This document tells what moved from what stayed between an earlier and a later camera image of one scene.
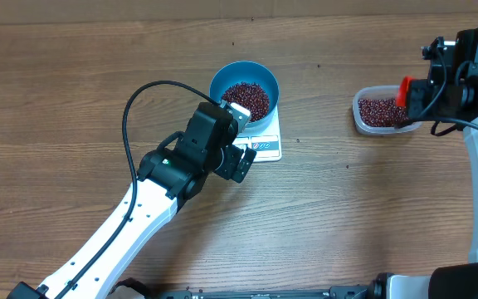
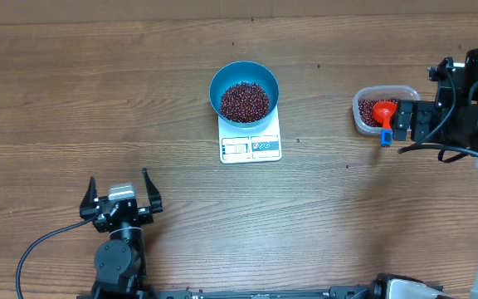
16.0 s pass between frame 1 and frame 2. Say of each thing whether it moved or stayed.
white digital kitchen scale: stayed
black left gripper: moved
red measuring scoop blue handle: moved
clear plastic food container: stayed
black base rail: stayed
